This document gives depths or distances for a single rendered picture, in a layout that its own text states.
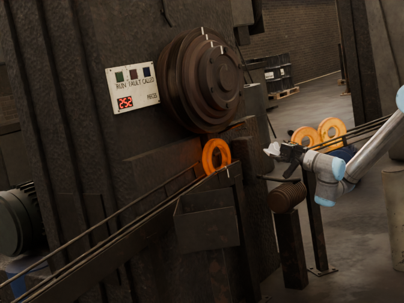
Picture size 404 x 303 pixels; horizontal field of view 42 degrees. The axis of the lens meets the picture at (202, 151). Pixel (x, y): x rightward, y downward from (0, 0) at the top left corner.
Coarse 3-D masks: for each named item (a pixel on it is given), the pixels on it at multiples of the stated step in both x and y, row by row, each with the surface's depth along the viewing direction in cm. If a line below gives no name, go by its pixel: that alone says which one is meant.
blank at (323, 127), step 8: (328, 120) 270; (336, 120) 271; (320, 128) 269; (328, 128) 270; (336, 128) 273; (344, 128) 273; (320, 136) 270; (328, 136) 271; (336, 136) 273; (336, 144) 273
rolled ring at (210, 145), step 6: (216, 138) 241; (210, 144) 236; (216, 144) 240; (222, 144) 243; (204, 150) 236; (210, 150) 236; (222, 150) 246; (228, 150) 247; (204, 156) 235; (210, 156) 236; (222, 156) 248; (228, 156) 247; (204, 162) 235; (210, 162) 236; (222, 162) 247; (228, 162) 247; (204, 168) 236; (210, 168) 235
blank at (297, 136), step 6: (294, 132) 268; (300, 132) 266; (306, 132) 267; (312, 132) 268; (294, 138) 265; (300, 138) 266; (312, 138) 268; (318, 138) 269; (300, 144) 266; (312, 144) 269
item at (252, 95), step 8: (248, 88) 503; (256, 88) 509; (248, 96) 503; (256, 96) 508; (248, 104) 504; (256, 104) 509; (264, 104) 521; (248, 112) 505; (256, 112) 509; (264, 112) 519; (264, 120) 518; (264, 128) 517; (264, 136) 517; (264, 144) 517; (264, 152) 517; (264, 160) 517; (272, 160) 530; (272, 168) 528
